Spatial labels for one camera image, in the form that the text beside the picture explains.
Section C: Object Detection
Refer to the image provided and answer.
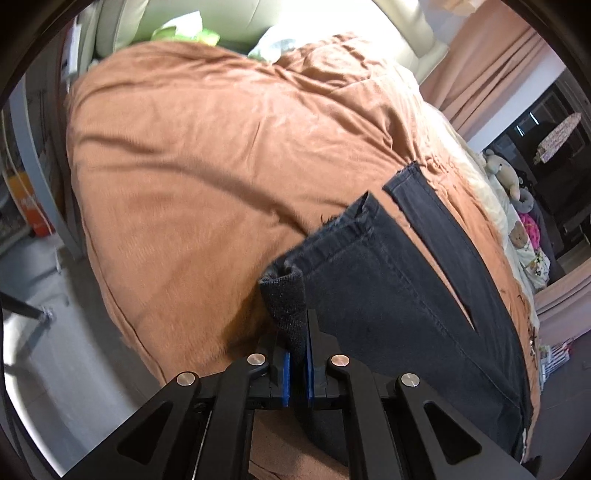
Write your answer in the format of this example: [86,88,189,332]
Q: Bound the green pillow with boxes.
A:
[150,11,221,46]

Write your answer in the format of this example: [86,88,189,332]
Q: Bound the dark denim pants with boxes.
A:
[259,164,533,458]

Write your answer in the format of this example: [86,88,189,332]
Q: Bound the cream padded headboard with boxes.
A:
[69,1,449,82]

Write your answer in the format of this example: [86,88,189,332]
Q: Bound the pink curtain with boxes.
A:
[421,1,554,139]

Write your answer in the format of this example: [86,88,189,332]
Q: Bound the brown bed blanket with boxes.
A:
[66,34,540,479]

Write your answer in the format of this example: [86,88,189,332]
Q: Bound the grey plush toy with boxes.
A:
[512,188,535,214]

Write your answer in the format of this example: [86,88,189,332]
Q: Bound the cream bed sheet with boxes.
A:
[423,103,540,330]

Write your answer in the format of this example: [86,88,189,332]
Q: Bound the white pillow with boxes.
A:
[247,39,297,63]

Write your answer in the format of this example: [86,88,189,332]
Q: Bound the beige plush toy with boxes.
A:
[484,150,521,201]

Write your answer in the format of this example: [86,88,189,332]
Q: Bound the pink plush item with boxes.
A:
[519,213,541,250]

